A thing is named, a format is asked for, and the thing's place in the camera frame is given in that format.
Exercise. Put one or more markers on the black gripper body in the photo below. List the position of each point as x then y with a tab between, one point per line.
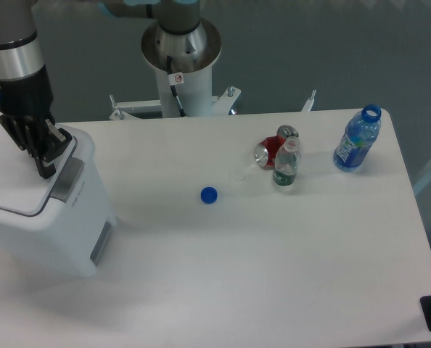
31	95

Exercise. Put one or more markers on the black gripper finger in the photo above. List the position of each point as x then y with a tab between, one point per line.
34	136
55	142

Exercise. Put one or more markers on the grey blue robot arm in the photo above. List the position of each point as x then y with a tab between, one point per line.
20	50

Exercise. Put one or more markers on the white trash can body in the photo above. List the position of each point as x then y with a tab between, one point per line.
68	232

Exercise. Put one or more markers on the blue bottle cap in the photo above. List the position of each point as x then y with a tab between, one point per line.
209	195

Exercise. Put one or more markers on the crushed red soda can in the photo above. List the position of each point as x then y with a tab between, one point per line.
265	151

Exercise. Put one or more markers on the clear green label bottle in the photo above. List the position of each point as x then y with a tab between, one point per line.
286	162

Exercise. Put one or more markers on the blue drink bottle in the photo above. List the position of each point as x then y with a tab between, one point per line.
360	134

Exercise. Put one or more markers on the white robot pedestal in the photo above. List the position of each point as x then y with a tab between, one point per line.
183	66

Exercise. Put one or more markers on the white table frame bracket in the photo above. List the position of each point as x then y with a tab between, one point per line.
128	110

